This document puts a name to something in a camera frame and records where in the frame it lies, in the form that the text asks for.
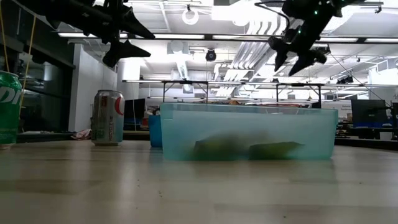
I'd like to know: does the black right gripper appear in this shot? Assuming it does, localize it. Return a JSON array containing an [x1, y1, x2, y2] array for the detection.
[[268, 14, 330, 77]]

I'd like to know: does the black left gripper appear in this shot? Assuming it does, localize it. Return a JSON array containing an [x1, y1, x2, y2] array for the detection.
[[79, 0, 156, 68]]

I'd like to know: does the yellow candy pack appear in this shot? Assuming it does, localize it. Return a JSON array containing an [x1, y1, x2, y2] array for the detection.
[[248, 141, 305, 162], [190, 133, 251, 162]]

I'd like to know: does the pink candy pack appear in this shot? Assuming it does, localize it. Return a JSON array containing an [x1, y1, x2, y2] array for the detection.
[[70, 128, 93, 141]]

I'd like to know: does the black computer monitor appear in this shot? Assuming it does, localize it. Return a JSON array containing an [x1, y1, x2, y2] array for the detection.
[[124, 98, 146, 121], [351, 99, 389, 124]]

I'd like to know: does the silver diet cola can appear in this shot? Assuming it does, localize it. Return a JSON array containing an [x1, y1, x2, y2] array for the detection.
[[91, 90, 126, 147]]

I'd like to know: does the teal translucent plastic bin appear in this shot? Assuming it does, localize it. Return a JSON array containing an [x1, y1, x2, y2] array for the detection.
[[159, 102, 340, 162]]

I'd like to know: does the blue plastic bin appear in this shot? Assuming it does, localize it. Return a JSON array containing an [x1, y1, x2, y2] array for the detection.
[[147, 113, 164, 149]]

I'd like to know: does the green soda can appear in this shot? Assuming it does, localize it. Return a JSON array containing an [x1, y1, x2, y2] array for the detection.
[[0, 70, 24, 147]]

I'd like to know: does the silver ventilation duct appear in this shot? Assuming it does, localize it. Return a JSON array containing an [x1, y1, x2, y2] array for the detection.
[[275, 0, 358, 65]]

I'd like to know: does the white ring lamp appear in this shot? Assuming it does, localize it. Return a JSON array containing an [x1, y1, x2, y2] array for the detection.
[[182, 7, 200, 26]]

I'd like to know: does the yellow power cord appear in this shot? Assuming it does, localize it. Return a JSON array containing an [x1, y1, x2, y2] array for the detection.
[[17, 14, 37, 118]]

